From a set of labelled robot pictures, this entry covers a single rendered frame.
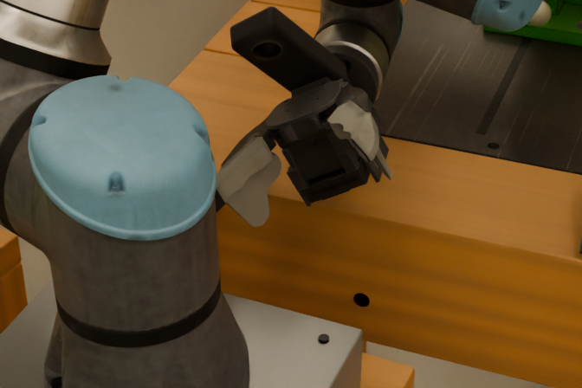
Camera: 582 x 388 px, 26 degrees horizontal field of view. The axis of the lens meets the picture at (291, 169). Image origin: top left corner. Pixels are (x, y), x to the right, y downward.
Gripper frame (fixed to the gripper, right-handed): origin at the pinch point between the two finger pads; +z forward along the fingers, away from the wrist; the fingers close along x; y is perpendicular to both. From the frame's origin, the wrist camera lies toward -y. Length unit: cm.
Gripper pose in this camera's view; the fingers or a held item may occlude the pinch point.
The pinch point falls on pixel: (278, 183)
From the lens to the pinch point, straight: 96.4
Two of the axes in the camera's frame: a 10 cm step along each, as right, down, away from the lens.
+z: -2.2, 5.3, -8.2
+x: -8.5, 3.1, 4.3
